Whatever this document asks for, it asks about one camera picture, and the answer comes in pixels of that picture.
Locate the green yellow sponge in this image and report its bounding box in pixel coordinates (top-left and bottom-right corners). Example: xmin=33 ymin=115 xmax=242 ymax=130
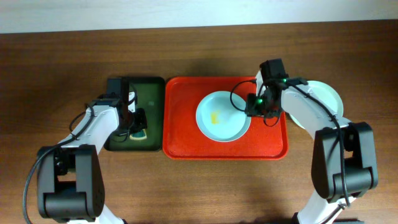
xmin=129 ymin=129 xmax=147 ymax=141

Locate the light blue plate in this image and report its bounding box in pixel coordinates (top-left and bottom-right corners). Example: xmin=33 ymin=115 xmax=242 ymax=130
xmin=195 ymin=91 xmax=251 ymax=142

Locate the mint green plate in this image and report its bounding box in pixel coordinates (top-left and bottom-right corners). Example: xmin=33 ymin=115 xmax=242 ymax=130
xmin=282 ymin=81 xmax=348 ymax=135

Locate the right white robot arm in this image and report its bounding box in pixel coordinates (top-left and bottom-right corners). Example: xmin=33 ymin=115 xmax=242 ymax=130
xmin=244 ymin=58 xmax=379 ymax=223

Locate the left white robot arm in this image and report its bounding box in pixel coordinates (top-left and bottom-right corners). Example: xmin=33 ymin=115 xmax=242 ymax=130
xmin=30 ymin=77 xmax=147 ymax=223

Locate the dark green tray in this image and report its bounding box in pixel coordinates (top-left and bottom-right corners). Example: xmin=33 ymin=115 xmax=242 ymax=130
xmin=104 ymin=77 xmax=165 ymax=152

